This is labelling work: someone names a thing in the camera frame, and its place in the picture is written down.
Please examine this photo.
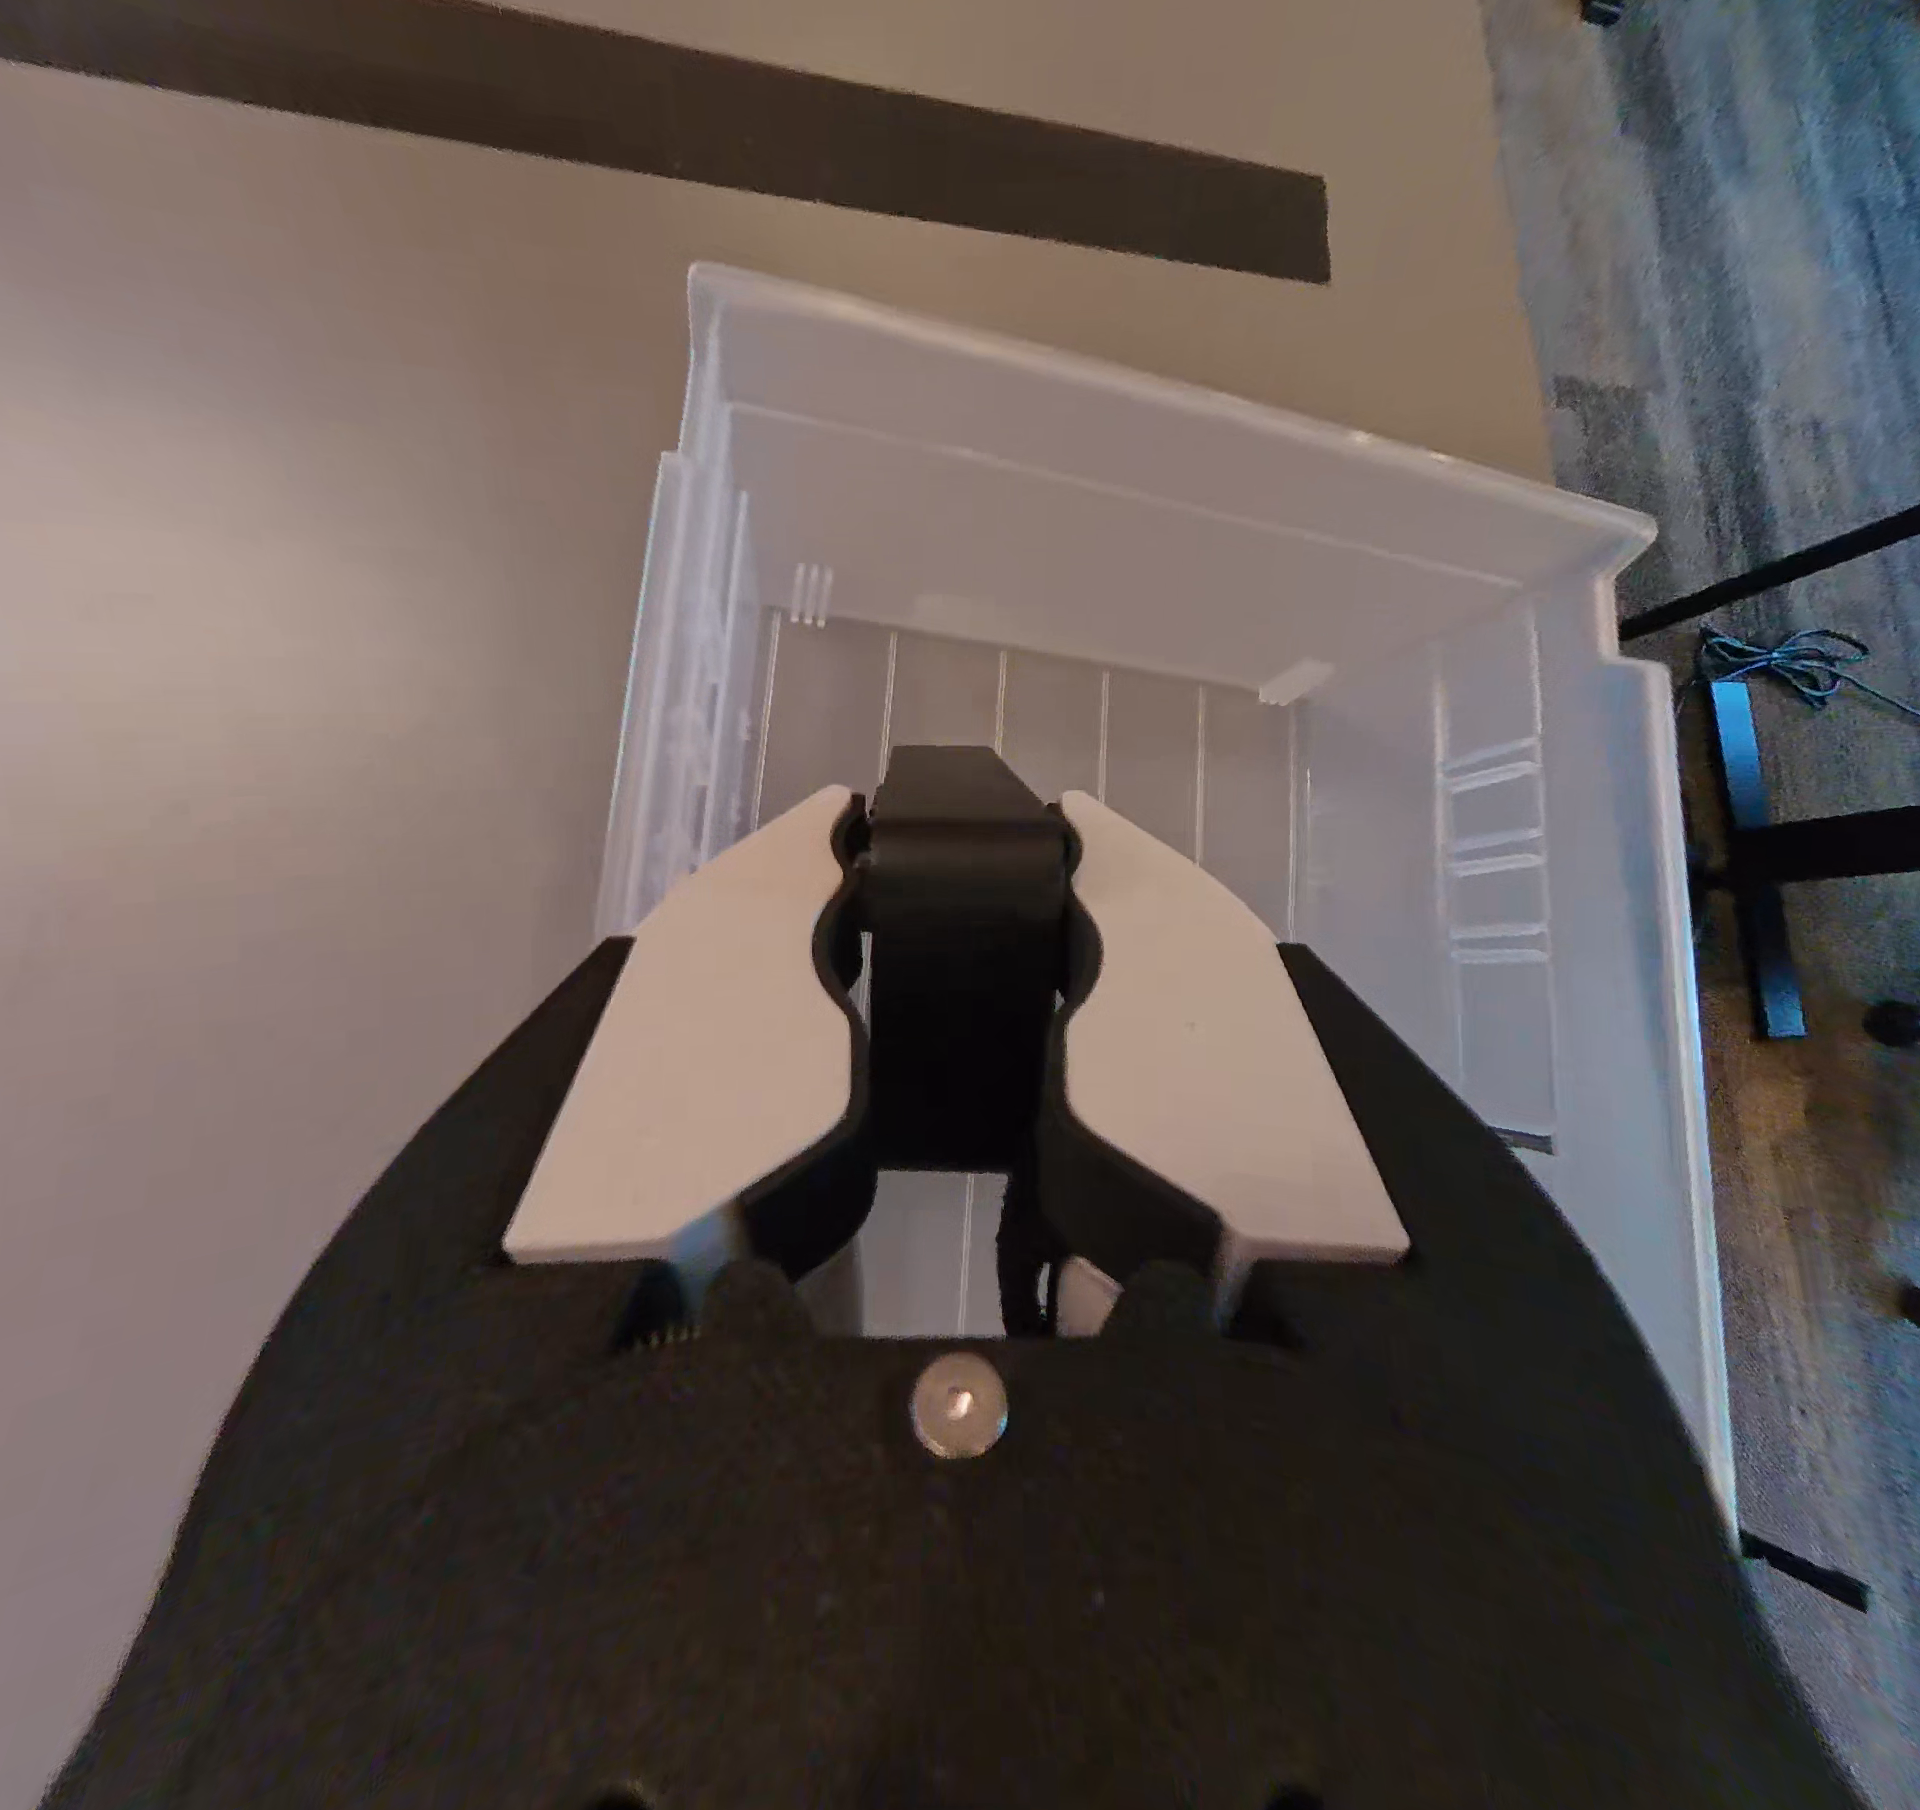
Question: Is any floor cable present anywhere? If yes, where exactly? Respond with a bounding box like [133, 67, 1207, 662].
[1699, 626, 1920, 720]

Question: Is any black usb hub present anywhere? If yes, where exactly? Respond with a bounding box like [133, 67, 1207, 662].
[853, 745, 1084, 1177]

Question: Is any clear plastic bin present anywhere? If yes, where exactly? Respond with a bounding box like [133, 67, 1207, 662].
[593, 264, 1743, 1557]

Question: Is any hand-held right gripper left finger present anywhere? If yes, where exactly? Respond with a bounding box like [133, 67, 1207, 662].
[503, 785, 880, 1283]

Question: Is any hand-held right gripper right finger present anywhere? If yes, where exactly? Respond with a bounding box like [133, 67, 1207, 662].
[1046, 790, 1414, 1326]

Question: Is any black stand pole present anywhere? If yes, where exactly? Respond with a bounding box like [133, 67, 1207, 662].
[1618, 510, 1920, 642]

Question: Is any black desk foot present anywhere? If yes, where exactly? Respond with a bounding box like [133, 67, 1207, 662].
[1692, 679, 1920, 1043]

